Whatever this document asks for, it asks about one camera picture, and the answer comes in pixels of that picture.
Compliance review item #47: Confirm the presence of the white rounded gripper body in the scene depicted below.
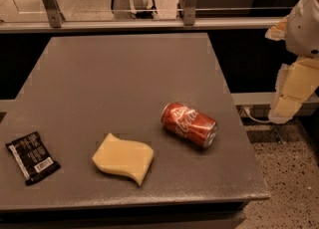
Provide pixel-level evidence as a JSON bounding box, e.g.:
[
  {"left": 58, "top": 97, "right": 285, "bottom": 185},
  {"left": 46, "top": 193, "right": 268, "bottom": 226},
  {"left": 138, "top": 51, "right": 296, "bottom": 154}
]
[{"left": 285, "top": 0, "right": 319, "bottom": 58}]

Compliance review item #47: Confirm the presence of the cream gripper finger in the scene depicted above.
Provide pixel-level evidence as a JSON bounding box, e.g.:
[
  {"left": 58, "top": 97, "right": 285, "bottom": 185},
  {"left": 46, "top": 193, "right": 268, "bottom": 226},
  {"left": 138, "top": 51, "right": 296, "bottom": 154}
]
[
  {"left": 265, "top": 16, "right": 288, "bottom": 41},
  {"left": 268, "top": 57, "right": 319, "bottom": 124}
]

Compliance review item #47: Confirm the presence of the red coke can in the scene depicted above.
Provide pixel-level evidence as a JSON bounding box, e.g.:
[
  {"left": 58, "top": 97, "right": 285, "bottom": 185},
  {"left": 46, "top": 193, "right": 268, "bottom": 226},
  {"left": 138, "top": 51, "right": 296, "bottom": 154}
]
[{"left": 160, "top": 103, "right": 217, "bottom": 148}]

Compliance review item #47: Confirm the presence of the yellow wavy sponge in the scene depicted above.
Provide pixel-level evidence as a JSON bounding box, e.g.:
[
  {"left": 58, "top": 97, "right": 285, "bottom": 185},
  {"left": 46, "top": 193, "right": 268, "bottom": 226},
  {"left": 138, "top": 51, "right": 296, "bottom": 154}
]
[{"left": 92, "top": 133, "right": 154, "bottom": 186}]

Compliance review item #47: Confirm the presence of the black snack packet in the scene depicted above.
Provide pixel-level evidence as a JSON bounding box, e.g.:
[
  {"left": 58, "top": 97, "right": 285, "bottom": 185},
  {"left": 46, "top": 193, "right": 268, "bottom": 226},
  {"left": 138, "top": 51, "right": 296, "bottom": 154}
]
[{"left": 5, "top": 131, "right": 61, "bottom": 186}]

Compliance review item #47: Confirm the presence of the white cable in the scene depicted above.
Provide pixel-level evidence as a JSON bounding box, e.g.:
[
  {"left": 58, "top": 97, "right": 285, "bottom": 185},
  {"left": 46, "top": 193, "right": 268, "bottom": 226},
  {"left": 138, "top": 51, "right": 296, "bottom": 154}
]
[{"left": 243, "top": 106, "right": 271, "bottom": 123}]

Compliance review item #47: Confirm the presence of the horizontal metal rail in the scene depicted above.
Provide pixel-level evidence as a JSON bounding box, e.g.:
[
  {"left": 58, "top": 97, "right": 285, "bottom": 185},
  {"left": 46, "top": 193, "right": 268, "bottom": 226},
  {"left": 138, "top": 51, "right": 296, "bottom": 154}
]
[{"left": 0, "top": 17, "right": 281, "bottom": 34}]

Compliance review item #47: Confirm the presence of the left metal rail bracket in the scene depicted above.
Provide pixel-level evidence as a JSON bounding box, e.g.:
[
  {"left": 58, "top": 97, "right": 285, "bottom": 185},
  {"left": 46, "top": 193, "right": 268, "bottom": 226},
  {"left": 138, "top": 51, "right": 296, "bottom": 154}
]
[{"left": 42, "top": 0, "right": 64, "bottom": 28}]

